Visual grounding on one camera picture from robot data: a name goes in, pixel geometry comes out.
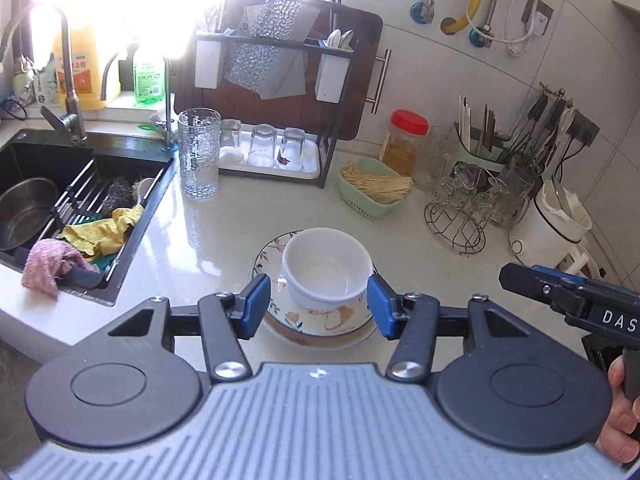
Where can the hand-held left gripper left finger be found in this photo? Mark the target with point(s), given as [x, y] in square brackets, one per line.
[255, 305]

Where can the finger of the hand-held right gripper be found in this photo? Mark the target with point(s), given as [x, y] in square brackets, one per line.
[557, 272]
[525, 282]

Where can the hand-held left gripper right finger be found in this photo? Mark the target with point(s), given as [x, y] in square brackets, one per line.
[380, 305]

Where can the floral patterned plate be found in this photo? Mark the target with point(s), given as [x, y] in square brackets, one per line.
[267, 260]

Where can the rose pattern white plate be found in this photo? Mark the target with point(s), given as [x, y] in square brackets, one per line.
[320, 343]

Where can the white ceramic bowl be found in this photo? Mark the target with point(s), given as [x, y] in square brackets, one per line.
[325, 260]

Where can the person's right hand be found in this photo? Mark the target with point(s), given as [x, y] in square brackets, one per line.
[620, 420]

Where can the white patterned mug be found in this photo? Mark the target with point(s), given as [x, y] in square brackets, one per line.
[585, 262]

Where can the white electric cooker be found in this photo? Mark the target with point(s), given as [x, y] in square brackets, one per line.
[540, 235]

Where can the clear glass mug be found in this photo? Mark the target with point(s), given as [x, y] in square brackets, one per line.
[515, 195]

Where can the green plastic basket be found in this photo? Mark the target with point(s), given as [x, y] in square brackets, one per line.
[367, 209]

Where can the hanging glass cups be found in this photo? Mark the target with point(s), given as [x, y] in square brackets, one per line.
[465, 187]

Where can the bundle of thin sticks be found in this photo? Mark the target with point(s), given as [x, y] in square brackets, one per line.
[380, 185]

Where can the green white utensil holder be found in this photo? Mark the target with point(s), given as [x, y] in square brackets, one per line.
[487, 160]

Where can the hanging kitchen utensils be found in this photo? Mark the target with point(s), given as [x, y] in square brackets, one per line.
[537, 125]

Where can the clear glass cup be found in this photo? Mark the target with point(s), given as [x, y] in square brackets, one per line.
[434, 160]

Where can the tall textured glass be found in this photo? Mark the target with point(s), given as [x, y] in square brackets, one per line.
[199, 160]

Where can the white drip tray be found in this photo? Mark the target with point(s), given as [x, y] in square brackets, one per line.
[311, 160]

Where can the green scouring pad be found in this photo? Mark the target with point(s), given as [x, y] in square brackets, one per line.
[105, 262]

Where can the small clear glass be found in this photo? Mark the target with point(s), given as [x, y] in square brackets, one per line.
[231, 142]
[262, 146]
[291, 150]

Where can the red lid jar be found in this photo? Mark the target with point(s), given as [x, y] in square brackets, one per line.
[405, 147]

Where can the yellow cloth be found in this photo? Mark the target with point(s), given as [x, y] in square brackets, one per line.
[105, 232]

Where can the steel wool scrubber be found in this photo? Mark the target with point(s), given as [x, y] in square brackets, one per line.
[117, 194]

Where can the dark sponge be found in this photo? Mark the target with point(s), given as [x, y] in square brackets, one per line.
[80, 277]

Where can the sink drain rack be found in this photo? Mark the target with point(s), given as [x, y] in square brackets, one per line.
[85, 185]

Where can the pink cloth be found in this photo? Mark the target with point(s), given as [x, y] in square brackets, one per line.
[47, 265]

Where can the slim steel tap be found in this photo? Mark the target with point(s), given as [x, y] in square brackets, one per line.
[167, 110]

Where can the white rack holder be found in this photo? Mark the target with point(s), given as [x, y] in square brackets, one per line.
[330, 79]
[209, 64]

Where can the textured silver sheet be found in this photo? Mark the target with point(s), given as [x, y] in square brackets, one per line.
[260, 60]

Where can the dark wooden cutting board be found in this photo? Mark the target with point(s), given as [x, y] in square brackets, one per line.
[362, 60]

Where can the blue valve cap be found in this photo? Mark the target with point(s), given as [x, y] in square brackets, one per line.
[422, 12]
[480, 37]

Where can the green liquid bottle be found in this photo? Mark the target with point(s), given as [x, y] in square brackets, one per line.
[149, 80]

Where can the steel pot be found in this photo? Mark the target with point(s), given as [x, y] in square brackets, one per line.
[25, 210]

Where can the black kitchen sink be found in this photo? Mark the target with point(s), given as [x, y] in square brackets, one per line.
[55, 152]

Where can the grey spoon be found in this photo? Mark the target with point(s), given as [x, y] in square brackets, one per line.
[347, 40]

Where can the white spoon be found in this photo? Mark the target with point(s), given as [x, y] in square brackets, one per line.
[333, 39]

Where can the steel kitchen faucet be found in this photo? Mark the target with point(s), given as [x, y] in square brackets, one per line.
[72, 105]

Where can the small curved tap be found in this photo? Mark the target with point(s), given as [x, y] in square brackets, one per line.
[107, 72]

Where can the yellow detergent bottle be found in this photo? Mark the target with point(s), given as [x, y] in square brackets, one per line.
[87, 72]

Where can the black wall outlet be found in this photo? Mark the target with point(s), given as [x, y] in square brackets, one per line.
[584, 127]

